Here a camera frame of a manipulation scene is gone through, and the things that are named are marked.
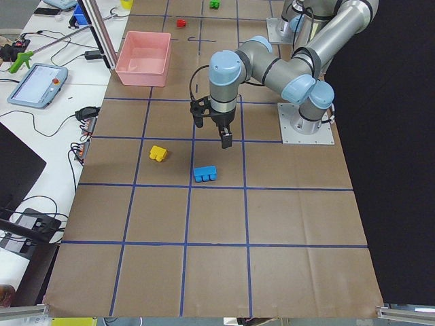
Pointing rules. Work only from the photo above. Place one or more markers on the aluminium frame post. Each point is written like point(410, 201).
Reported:
point(99, 31)

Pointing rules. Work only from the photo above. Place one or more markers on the blue toy block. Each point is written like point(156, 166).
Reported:
point(205, 174)

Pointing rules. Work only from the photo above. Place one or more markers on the teach pendant tablet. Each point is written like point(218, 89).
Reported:
point(39, 86)

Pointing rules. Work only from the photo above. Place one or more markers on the green toy block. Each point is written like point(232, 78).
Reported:
point(214, 4)

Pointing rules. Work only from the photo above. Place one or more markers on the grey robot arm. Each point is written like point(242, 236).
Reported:
point(303, 19)
point(322, 29)

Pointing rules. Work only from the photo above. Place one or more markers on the black power adapter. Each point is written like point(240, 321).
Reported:
point(92, 55)

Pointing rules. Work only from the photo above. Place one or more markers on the red toy block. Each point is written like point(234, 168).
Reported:
point(181, 23)

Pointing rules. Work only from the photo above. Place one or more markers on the green handled tool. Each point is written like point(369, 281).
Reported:
point(23, 58)

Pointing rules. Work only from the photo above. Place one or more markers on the yellow toy block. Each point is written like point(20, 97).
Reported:
point(158, 153)

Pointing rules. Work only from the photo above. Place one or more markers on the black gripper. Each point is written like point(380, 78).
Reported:
point(223, 118)

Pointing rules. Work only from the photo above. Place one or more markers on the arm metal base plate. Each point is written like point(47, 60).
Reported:
point(295, 130)
point(279, 31)

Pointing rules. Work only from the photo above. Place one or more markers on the pink plastic box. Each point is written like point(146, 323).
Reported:
point(144, 59)

